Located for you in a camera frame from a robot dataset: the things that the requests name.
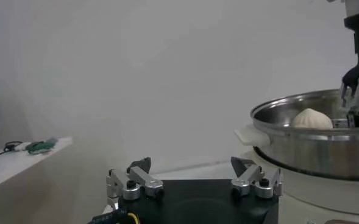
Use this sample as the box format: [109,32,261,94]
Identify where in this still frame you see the perforated steel steamer basket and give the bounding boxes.
[233,88,359,182]

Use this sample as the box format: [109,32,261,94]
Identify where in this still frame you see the green flat object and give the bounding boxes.
[25,139,57,155]

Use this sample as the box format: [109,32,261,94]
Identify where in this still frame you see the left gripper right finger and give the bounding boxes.
[230,156,285,199]

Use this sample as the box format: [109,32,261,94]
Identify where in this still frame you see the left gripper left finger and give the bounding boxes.
[105,156,165,211]

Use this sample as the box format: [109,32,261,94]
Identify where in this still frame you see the white steamed baozi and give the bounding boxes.
[291,108,333,129]

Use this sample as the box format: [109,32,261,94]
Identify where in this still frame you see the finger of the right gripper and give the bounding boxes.
[339,75,359,128]

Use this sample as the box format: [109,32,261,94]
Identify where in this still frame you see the white side table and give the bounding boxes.
[0,136,73,195]

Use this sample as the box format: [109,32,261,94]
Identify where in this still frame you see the black looped cable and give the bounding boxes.
[0,140,24,158]

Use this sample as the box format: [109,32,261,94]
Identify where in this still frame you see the white electric cooking pot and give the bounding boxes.
[252,145,359,224]

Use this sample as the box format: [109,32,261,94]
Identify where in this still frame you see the small white box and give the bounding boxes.
[14,141,30,152]

